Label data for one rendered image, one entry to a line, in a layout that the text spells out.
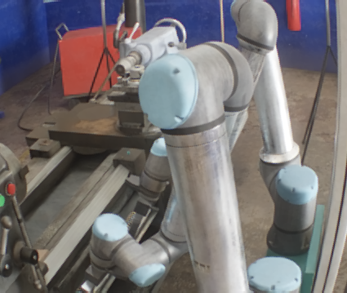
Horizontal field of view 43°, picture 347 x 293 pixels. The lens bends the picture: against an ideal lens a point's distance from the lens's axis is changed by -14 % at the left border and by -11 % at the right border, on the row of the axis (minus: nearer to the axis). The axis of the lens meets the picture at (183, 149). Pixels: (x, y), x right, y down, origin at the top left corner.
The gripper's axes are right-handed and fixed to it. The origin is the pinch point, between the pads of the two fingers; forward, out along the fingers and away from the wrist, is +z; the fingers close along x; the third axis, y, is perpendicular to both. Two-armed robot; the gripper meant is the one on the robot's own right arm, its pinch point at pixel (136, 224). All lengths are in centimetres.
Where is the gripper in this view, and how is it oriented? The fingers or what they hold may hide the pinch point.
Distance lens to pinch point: 177.4
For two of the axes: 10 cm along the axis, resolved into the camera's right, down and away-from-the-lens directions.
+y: 9.2, 3.8, 0.0
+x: 1.5, -3.6, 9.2
